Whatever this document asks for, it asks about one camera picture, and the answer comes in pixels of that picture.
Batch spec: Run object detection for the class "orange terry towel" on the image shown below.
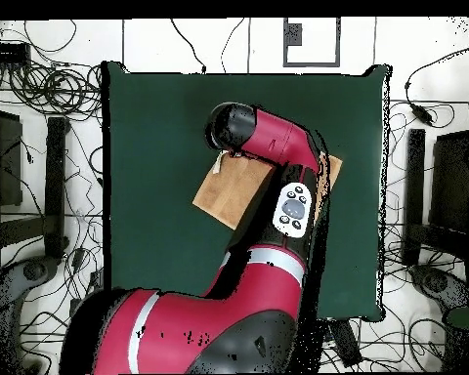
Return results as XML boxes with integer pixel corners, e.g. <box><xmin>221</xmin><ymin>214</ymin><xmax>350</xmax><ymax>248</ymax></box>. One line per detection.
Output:
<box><xmin>192</xmin><ymin>149</ymin><xmax>344</xmax><ymax>231</ymax></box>

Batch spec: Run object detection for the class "dark green tablecloth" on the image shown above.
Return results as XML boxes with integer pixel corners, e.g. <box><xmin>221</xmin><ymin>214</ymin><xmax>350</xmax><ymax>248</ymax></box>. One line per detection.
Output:
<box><xmin>101</xmin><ymin>61</ymin><xmax>394</xmax><ymax>323</ymax></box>

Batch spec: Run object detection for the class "black power strip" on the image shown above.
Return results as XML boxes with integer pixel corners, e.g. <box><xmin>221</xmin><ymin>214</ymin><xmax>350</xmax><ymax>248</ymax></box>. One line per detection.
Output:
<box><xmin>0</xmin><ymin>41</ymin><xmax>31</xmax><ymax>63</ymax></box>
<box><xmin>89</xmin><ymin>269</ymin><xmax>105</xmax><ymax>291</ymax></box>

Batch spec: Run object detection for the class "black power brick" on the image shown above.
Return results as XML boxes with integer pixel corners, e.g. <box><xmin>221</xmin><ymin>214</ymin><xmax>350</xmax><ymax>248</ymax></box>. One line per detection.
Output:
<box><xmin>327</xmin><ymin>319</ymin><xmax>363</xmax><ymax>368</ymax></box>

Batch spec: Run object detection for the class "black stand bar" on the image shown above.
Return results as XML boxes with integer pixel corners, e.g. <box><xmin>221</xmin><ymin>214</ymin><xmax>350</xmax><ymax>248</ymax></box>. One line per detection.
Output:
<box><xmin>43</xmin><ymin>115</ymin><xmax>69</xmax><ymax>260</ymax></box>
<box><xmin>401</xmin><ymin>128</ymin><xmax>426</xmax><ymax>267</ymax></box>

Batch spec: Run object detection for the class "black box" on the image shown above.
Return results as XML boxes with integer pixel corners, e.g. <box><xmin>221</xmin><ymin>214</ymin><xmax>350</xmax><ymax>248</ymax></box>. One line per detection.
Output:
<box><xmin>0</xmin><ymin>106</ymin><xmax>24</xmax><ymax>208</ymax></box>
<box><xmin>428</xmin><ymin>129</ymin><xmax>469</xmax><ymax>235</ymax></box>

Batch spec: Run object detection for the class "black cable with plug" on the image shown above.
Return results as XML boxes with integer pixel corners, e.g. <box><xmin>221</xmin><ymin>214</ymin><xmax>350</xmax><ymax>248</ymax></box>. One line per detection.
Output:
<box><xmin>169</xmin><ymin>17</ymin><xmax>208</xmax><ymax>75</ymax></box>

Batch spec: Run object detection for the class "grey square frame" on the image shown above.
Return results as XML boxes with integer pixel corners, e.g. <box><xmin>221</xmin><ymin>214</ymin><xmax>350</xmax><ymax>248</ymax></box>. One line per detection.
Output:
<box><xmin>282</xmin><ymin>17</ymin><xmax>342</xmax><ymax>68</ymax></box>

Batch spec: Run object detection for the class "black cable coil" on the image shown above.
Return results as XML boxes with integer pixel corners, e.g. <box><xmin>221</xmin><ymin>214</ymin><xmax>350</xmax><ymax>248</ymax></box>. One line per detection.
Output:
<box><xmin>7</xmin><ymin>62</ymin><xmax>103</xmax><ymax>118</ymax></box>

